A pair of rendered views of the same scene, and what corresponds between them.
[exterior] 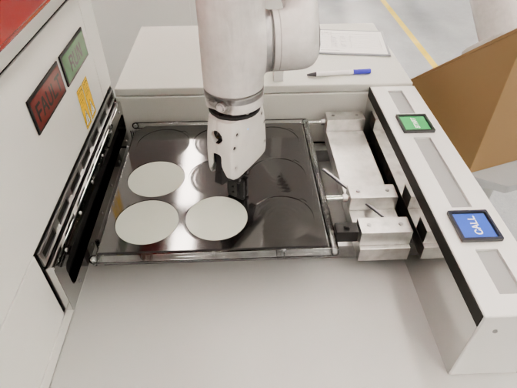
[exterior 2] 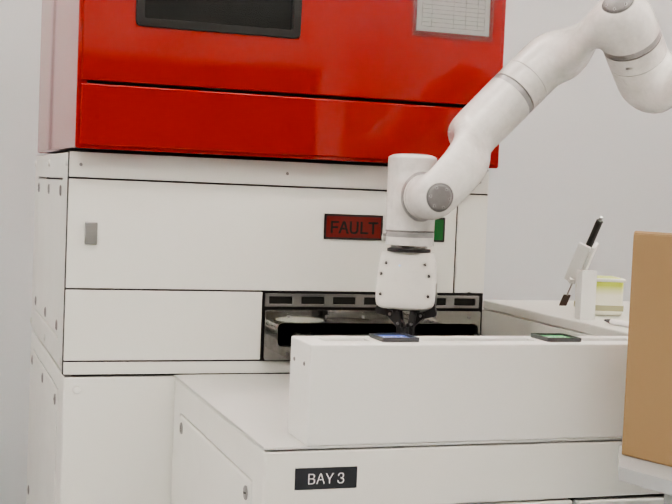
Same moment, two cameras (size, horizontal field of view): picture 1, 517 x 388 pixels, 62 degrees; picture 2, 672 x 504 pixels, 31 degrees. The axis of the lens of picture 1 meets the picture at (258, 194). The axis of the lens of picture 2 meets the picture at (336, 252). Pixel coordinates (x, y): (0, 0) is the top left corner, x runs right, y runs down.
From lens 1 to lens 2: 1.97 m
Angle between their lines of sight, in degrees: 76
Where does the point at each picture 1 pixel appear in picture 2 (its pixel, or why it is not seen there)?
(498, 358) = (298, 409)
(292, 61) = (410, 204)
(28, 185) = (289, 253)
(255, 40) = (398, 185)
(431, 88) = not seen: outside the picture
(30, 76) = (342, 205)
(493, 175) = (637, 463)
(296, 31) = (415, 182)
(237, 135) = (387, 263)
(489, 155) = (645, 432)
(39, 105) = (336, 223)
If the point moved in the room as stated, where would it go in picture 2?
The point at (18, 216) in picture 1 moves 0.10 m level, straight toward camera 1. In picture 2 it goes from (267, 259) to (232, 260)
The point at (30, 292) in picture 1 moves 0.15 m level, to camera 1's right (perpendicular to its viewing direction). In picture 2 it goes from (242, 304) to (259, 313)
